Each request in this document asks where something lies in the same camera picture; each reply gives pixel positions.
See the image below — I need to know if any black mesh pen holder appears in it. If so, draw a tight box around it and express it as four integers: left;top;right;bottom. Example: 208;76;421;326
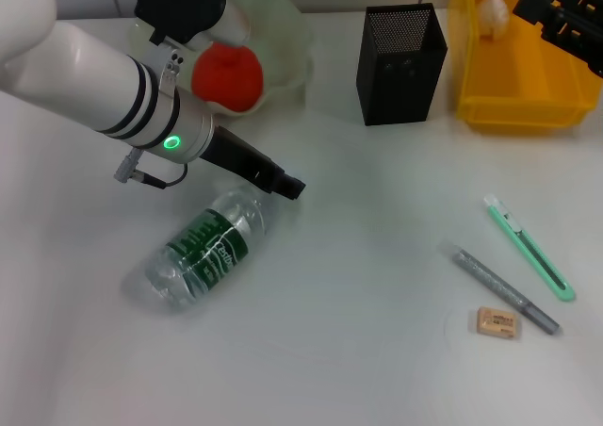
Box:
355;2;449;127

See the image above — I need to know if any clear green-label water bottle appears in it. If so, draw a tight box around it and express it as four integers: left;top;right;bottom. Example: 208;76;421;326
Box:
121;182;285;318

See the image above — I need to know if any green utility knife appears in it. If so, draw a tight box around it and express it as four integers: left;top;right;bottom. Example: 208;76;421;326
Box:
482;193;578;304

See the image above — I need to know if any beige eraser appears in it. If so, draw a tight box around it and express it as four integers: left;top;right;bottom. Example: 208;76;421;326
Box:
476;305;524;340

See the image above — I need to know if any white paper ball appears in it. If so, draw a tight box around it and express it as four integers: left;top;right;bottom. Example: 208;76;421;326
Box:
477;0;512;41

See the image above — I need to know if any silver glitter pen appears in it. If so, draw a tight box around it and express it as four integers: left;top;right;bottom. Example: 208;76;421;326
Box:
440;239;562;337

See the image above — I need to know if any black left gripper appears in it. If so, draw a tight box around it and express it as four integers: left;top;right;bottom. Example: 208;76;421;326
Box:
199;125;308;204

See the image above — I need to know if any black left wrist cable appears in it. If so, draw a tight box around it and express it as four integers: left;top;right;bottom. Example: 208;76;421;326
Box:
111;147;190;190

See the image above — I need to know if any pale green glass fruit bowl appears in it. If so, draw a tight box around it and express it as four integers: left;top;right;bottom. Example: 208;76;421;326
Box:
127;0;316;119

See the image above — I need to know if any yellow plastic bin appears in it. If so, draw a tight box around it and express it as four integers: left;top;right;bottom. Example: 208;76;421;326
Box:
446;0;603;134

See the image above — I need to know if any orange fruit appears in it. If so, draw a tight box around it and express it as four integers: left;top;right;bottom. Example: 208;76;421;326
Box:
189;41;265;114

